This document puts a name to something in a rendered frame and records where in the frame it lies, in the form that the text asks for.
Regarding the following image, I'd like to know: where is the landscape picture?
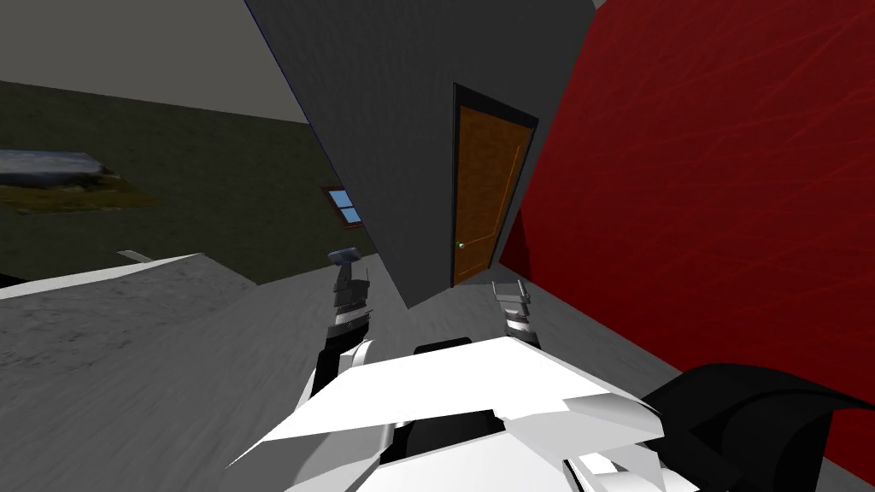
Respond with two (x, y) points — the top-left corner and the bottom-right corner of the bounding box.
(0, 149), (157, 216)

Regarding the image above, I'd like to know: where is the grey speckled table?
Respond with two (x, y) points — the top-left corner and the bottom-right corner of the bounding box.
(0, 252), (258, 384)

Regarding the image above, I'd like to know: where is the red framed window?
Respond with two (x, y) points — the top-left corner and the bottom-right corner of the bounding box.
(321, 186), (364, 229)

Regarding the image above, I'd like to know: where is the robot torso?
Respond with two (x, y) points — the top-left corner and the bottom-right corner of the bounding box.
(218, 336), (688, 492)

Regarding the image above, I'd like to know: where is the brown wooden door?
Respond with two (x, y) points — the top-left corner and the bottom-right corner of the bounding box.
(454, 105), (534, 285)

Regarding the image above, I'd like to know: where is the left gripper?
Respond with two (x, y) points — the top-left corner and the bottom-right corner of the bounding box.
(331, 262), (373, 324)

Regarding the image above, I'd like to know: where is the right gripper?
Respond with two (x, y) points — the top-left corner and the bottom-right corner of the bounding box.
(491, 278), (534, 326)

